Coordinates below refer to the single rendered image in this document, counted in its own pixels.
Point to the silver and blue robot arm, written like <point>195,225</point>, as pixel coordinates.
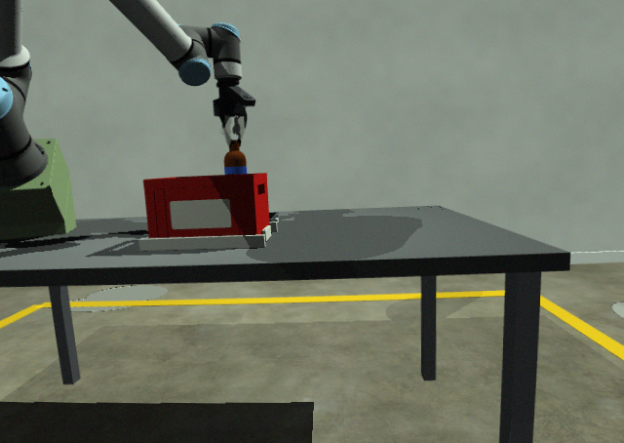
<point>20,157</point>

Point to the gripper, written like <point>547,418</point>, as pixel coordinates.
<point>227,108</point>

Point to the red crate with dividers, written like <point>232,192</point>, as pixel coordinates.
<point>209,206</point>

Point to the dark brown bottle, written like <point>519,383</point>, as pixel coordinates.
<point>235,160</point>

